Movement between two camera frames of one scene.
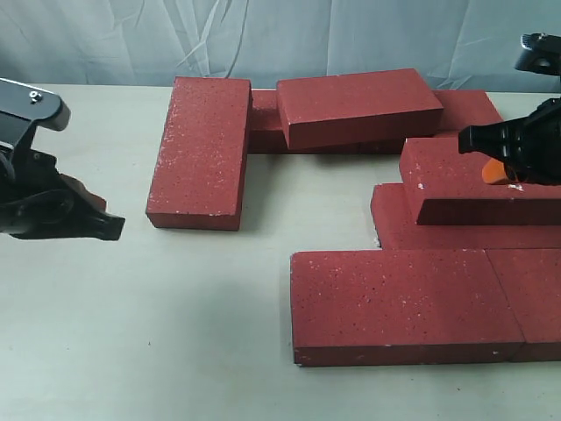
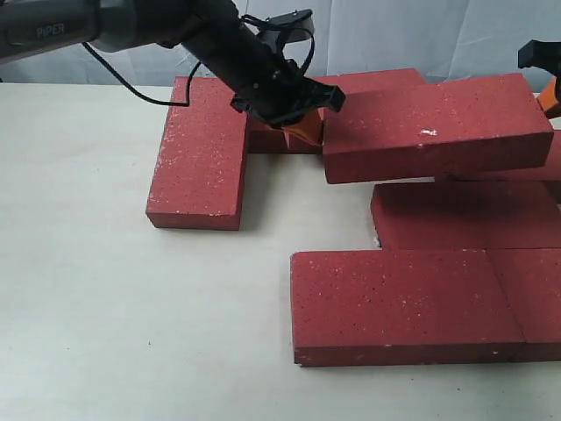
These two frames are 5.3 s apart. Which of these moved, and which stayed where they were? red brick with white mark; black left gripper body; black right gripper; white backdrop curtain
Moved: black left gripper body; red brick with white mark; black right gripper
Stayed: white backdrop curtain
